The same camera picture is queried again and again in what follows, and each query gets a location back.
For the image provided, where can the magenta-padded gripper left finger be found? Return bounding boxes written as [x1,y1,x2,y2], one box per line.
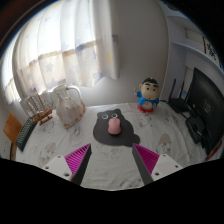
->
[41,143,92,186]

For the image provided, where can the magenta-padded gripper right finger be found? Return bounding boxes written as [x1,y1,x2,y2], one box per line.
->
[131,142,184,186]

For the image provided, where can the pink computer mouse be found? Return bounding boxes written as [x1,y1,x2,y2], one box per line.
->
[107,117,122,136]

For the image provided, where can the black cat-shaped mouse pad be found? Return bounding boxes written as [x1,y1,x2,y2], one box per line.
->
[92,108,141,148]

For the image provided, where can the white printed tablecloth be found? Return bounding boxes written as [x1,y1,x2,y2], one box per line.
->
[14,102,214,191]

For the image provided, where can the large white conch shell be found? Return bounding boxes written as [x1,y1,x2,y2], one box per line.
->
[54,83,87,129]

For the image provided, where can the wooden model sailing ship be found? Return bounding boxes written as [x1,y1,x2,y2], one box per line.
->
[19,93,54,126]

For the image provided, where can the black box device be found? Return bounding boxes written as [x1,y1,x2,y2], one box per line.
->
[185,114,208,145]

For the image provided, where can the cartoon boy figurine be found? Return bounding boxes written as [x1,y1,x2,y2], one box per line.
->
[134,77,160,114]

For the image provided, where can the black router with antennas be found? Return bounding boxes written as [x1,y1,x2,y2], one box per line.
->
[167,78,191,114]

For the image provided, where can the white radiator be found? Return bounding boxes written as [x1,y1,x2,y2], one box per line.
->
[19,84,84,115]

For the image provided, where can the wooden chair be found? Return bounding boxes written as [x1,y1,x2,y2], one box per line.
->
[3,112,24,161]

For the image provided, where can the black monitor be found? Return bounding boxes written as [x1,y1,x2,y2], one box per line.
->
[186,67,224,156]

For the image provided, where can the white star-print curtain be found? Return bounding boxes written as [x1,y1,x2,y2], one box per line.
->
[3,0,120,104]

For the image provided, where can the white wall shelf unit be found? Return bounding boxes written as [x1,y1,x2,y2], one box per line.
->
[166,6,224,101]

